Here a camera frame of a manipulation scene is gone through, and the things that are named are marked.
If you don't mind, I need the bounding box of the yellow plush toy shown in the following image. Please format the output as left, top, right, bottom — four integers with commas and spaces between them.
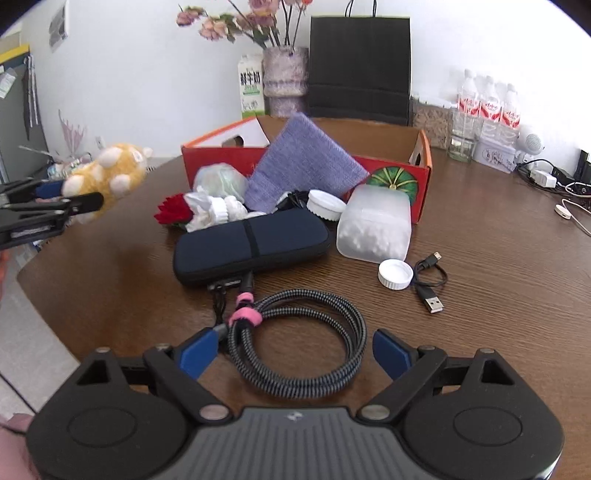
62, 143, 152, 224

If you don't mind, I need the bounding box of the braided cable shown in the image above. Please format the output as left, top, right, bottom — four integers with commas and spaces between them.
212, 271, 369, 399

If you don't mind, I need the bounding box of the short black usb cable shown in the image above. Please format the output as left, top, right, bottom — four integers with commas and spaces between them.
410, 250, 449, 316

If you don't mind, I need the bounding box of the white bottle cap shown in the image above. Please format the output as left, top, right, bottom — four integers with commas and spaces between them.
378, 259, 414, 291

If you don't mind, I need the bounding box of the red fabric rose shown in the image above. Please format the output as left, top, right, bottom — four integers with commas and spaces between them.
153, 193, 193, 226

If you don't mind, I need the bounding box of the navy zip case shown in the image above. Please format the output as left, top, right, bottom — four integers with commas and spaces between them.
172, 208, 332, 286

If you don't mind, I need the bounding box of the translucent cotton swab box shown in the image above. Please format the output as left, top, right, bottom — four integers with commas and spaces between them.
335, 184, 412, 263

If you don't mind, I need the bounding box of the clear green pack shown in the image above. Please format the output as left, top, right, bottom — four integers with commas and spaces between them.
192, 163, 249, 202

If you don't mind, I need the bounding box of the person's left hand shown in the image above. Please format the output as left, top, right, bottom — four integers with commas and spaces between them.
0, 414, 40, 480

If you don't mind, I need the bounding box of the red cardboard box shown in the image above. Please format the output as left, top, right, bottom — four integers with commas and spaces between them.
181, 113, 433, 223

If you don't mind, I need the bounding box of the white milk carton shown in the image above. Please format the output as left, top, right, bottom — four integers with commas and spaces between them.
238, 54, 266, 119

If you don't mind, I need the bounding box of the purple cloth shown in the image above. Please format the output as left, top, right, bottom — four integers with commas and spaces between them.
245, 113, 369, 213

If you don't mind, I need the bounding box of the white tin box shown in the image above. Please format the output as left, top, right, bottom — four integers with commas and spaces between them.
472, 138, 517, 174

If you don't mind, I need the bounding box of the empty glass cup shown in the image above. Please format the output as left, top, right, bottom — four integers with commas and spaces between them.
448, 117, 475, 162

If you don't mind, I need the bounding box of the white power adapter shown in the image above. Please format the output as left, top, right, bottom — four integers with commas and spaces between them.
530, 169, 557, 189

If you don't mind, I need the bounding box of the purple ceramic vase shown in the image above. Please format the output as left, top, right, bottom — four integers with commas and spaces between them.
263, 46, 308, 118

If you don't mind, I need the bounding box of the clear jar of seeds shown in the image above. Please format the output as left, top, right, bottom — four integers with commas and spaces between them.
411, 96, 455, 150

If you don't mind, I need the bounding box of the dried rose bouquet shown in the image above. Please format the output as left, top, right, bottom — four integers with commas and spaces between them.
175, 0, 311, 50

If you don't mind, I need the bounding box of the left water bottle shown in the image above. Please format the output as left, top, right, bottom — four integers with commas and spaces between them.
454, 69, 480, 138

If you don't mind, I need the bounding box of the water bottle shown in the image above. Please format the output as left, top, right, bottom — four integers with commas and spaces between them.
454, 69, 480, 138
499, 84, 521, 147
479, 76, 502, 139

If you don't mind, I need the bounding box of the white round speaker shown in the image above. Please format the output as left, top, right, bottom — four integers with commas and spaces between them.
515, 125, 544, 164

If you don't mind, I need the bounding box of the middle water bottle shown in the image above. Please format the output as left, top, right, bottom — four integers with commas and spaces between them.
479, 76, 502, 139

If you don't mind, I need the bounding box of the black upright device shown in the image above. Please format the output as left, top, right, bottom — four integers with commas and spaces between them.
574, 150, 591, 184

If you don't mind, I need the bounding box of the right water bottle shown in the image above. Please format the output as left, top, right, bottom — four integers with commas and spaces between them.
499, 84, 521, 147

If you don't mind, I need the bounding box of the black paper bag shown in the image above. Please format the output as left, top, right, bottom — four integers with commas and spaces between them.
307, 5, 412, 126

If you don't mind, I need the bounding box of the white charging puck cable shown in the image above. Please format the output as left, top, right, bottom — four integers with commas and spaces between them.
553, 198, 591, 239

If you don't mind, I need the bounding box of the black charger cable bundle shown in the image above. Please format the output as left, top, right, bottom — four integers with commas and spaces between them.
515, 158, 591, 198

